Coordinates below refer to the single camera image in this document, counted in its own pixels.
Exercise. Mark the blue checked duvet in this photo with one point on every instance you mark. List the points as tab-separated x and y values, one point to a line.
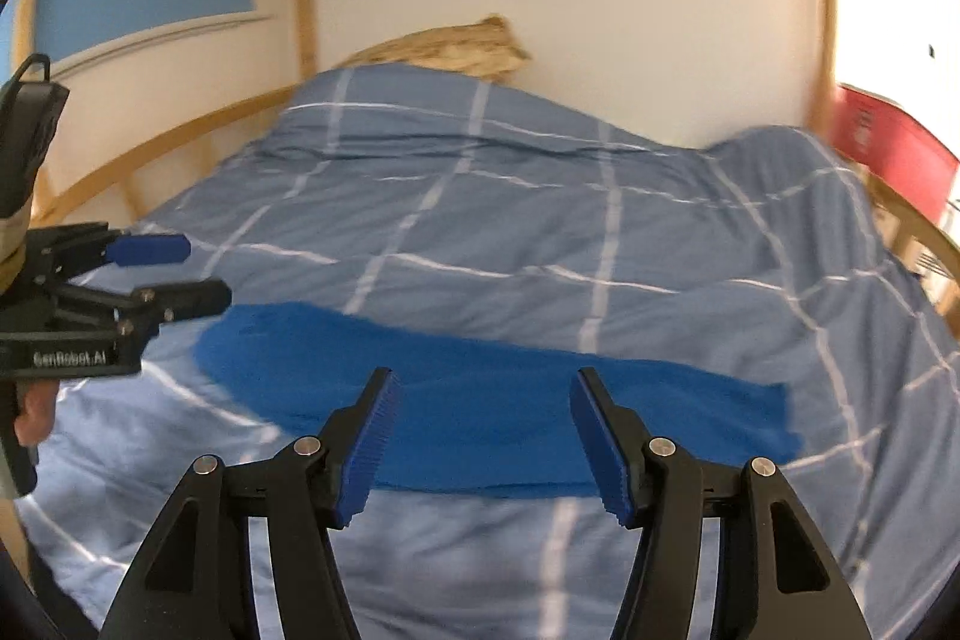
525	212

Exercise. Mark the red cabinet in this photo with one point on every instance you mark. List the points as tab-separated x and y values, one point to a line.
892	141

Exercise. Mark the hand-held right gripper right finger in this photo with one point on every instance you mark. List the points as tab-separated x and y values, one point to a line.
600	441

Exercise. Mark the beige patterned pillow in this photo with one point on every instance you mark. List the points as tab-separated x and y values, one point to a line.
450	48

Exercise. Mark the blue pants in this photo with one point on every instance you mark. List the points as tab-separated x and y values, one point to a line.
487	400

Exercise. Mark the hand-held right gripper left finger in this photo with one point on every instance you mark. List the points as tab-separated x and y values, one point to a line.
369	441

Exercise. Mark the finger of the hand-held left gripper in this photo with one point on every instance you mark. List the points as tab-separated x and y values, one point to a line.
196	299
146	249

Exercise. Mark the person's left hand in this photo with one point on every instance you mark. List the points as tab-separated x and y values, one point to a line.
36	411

